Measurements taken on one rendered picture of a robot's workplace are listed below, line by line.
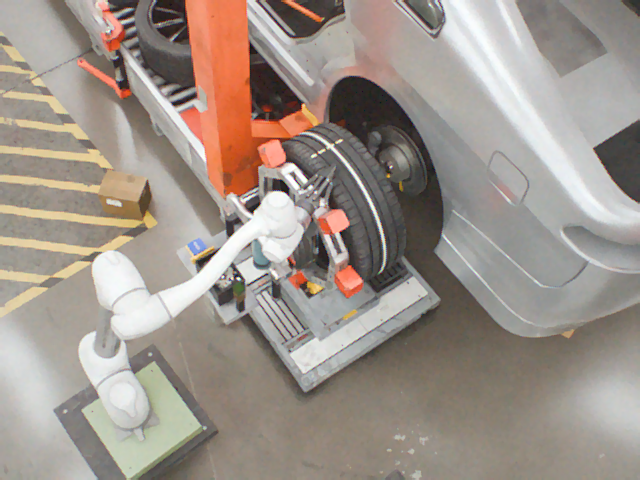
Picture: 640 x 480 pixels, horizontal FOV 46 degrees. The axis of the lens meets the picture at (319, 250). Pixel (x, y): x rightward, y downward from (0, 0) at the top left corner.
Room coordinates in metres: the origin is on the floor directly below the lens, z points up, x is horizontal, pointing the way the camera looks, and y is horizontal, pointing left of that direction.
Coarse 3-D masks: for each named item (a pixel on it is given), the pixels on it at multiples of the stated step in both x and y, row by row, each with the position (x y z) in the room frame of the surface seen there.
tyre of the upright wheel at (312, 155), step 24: (288, 144) 1.83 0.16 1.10; (312, 144) 1.80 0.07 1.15; (336, 144) 1.81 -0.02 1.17; (360, 144) 1.81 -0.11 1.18; (312, 168) 1.68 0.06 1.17; (336, 168) 1.68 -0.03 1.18; (360, 168) 1.70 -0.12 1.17; (336, 192) 1.59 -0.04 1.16; (360, 192) 1.61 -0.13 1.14; (384, 192) 1.64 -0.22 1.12; (360, 216) 1.54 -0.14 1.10; (384, 216) 1.57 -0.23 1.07; (360, 240) 1.47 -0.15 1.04; (360, 264) 1.43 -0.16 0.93
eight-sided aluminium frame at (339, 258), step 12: (264, 168) 1.78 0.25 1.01; (276, 168) 1.73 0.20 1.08; (288, 168) 1.70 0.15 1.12; (264, 180) 1.78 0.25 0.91; (288, 180) 1.65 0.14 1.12; (300, 180) 1.66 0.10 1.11; (264, 192) 1.78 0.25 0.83; (312, 216) 1.52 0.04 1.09; (324, 240) 1.46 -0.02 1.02; (336, 240) 1.48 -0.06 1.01; (336, 252) 1.44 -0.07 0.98; (312, 264) 1.58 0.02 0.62; (336, 264) 1.40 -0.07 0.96; (312, 276) 1.50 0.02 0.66; (324, 276) 1.51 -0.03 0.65
